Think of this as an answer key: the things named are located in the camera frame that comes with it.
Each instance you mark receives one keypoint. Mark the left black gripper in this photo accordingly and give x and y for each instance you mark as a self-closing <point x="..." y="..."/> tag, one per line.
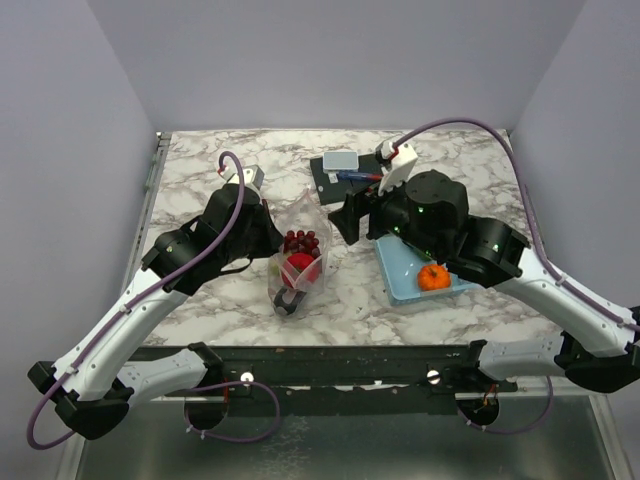
<point x="273" y="237"/>

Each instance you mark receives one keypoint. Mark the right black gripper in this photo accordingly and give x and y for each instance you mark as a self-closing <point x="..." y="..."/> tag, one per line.
<point x="357" y="205"/>

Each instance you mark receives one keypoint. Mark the purple grape bunch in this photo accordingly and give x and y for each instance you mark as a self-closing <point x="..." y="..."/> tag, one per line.
<point x="301" y="241"/>

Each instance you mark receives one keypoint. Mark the clear pink zip top bag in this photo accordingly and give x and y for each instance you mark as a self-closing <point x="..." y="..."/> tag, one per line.
<point x="303" y="214"/>

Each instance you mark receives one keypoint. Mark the red apple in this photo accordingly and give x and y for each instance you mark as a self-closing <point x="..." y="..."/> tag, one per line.
<point x="301" y="271"/>

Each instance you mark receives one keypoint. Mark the blue plastic basket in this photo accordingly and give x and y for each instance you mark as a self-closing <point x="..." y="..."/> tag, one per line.
<point x="400" y="266"/>

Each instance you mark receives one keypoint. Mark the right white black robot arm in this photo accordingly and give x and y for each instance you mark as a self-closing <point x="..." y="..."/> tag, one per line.
<point x="430" y="214"/>

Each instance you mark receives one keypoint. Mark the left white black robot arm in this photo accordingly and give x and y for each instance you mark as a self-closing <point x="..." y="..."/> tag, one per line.
<point x="95" y="384"/>

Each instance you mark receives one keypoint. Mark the black flat box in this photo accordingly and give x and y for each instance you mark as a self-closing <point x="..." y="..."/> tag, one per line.
<point x="328" y="192"/>
<point x="369" y="164"/>

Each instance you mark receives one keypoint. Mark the blue red screwdriver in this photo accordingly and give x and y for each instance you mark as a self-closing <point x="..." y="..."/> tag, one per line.
<point x="358" y="176"/>

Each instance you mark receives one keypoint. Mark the small grey white box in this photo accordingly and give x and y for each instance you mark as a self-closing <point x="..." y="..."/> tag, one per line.
<point x="334" y="161"/>

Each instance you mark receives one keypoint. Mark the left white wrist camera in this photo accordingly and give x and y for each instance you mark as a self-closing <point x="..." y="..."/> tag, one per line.
<point x="253" y="177"/>

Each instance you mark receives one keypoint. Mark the aluminium side rail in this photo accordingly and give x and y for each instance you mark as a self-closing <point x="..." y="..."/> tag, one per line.
<point x="150" y="190"/>

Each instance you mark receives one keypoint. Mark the black mounting rail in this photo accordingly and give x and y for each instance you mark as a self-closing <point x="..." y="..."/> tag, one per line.
<point x="347" y="381"/>

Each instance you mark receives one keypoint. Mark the aluminium front rail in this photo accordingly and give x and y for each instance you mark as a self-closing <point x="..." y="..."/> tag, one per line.
<point x="538" y="387"/>

